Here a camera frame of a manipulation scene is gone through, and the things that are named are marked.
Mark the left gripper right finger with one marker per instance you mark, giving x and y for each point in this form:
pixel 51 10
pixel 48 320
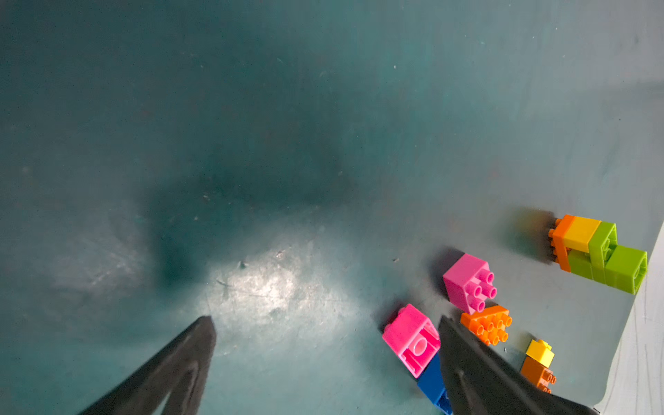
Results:
pixel 479 381

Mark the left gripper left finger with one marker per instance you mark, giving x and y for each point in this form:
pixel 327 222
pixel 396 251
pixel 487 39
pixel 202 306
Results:
pixel 173 379

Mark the blue brick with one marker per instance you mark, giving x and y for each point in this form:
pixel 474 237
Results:
pixel 431 384

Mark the orange 2x3 brick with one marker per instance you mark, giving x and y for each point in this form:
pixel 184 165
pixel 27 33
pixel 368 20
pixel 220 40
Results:
pixel 489 326

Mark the small lime green brick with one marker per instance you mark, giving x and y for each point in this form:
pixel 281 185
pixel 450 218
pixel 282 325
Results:
pixel 580 264

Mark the small yellow brick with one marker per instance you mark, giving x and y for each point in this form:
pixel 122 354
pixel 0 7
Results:
pixel 579 232

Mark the long lime green brick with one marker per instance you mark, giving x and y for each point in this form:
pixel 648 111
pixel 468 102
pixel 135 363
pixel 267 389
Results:
pixel 602 246

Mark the small orange brick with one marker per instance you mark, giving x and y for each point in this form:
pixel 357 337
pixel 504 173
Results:
pixel 556 236

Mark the dark orange brick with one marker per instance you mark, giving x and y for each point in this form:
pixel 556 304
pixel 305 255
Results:
pixel 538 375

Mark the yellow brick on stack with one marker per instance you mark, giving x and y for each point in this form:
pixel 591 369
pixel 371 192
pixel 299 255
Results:
pixel 541 352

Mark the magenta brick lower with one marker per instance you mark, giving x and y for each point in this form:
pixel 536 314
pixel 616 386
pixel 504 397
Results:
pixel 413 338

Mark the magenta brick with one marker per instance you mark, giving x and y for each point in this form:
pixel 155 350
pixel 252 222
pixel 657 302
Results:
pixel 469 283
pixel 413 338

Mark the magenta brick upper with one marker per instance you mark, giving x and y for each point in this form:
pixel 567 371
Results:
pixel 469 283

